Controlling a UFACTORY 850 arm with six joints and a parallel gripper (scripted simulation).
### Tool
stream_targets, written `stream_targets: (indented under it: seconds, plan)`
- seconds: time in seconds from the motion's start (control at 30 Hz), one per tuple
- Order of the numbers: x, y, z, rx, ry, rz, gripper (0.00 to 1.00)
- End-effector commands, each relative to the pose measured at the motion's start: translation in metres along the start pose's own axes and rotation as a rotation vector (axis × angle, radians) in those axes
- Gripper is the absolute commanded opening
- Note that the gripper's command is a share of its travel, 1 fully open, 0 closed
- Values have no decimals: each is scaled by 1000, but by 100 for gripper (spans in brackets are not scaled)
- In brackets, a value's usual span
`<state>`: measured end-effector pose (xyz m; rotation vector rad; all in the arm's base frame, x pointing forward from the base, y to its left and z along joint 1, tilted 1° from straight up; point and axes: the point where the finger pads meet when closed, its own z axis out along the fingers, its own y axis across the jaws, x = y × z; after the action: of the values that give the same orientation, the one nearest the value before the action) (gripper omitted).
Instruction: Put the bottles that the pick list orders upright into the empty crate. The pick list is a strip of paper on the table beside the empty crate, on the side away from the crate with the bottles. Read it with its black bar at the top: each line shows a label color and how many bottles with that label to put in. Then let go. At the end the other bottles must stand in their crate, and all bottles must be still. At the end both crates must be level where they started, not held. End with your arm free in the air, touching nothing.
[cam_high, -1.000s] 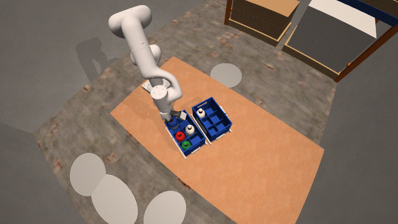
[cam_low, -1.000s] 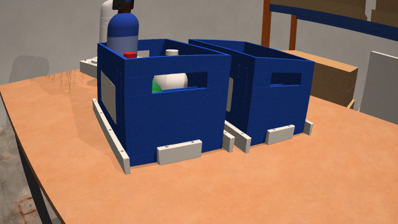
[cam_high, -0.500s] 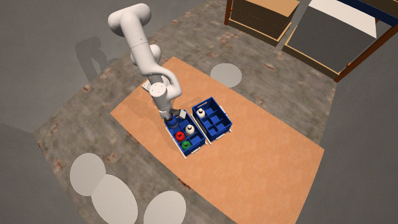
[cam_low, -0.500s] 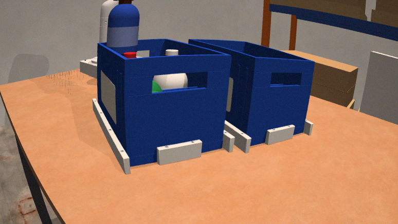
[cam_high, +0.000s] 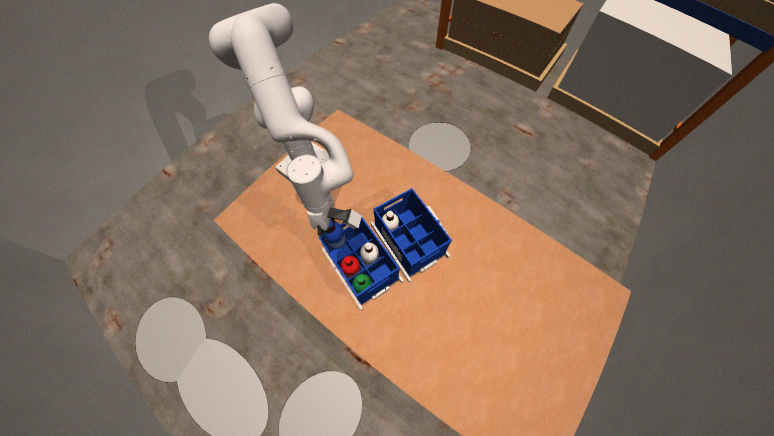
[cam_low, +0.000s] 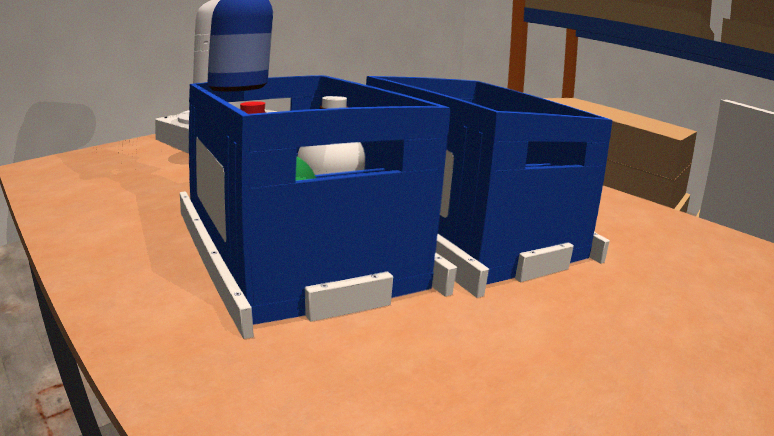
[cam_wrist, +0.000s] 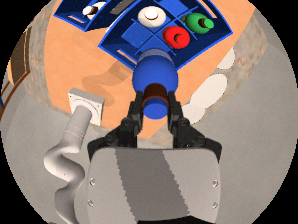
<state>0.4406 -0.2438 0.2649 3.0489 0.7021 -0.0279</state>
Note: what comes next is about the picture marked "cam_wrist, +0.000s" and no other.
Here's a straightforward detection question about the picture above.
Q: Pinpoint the blue plastic crate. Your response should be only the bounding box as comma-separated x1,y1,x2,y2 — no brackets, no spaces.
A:
97,0,234,71
53,0,137,32

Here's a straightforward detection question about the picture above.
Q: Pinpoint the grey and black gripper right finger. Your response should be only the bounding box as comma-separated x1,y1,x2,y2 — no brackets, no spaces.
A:
167,91,222,164

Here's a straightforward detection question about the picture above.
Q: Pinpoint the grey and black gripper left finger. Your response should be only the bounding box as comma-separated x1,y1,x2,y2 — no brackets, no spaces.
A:
87,91,144,162

